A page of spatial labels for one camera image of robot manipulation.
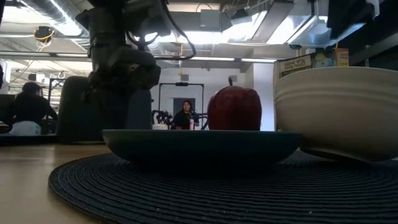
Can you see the red apple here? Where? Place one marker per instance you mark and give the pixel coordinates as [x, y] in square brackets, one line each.
[233, 109]

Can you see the panda cereal box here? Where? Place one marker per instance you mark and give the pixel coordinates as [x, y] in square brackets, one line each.
[295, 63]

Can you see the black background robot arm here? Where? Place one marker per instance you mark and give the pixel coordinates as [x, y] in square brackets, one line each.
[161, 117]

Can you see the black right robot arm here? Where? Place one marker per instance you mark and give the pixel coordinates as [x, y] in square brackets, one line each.
[348, 15]

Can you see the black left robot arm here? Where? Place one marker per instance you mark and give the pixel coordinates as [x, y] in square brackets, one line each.
[105, 28]

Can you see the pink bottle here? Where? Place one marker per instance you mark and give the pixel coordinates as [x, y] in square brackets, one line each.
[191, 124]

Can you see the grey ceiling vent box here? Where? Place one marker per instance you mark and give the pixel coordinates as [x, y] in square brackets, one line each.
[214, 20]

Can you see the dark green plate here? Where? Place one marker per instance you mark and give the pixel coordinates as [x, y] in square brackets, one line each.
[199, 146]

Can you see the person seen from behind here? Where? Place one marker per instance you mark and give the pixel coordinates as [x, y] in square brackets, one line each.
[29, 109]

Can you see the round dark woven placemat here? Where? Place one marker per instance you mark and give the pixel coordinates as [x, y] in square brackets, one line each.
[217, 199]

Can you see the white ceramic bowl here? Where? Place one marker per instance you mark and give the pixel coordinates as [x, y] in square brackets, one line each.
[335, 118]

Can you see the black gantry frame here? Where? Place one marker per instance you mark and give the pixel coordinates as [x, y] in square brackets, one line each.
[182, 84]

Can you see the person facing camera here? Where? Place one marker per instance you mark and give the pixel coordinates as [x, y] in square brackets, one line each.
[183, 119]

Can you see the silver air duct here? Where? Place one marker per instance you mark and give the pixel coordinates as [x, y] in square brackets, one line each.
[53, 12]

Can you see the black aluminium table frame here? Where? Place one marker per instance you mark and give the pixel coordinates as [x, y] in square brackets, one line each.
[31, 139]

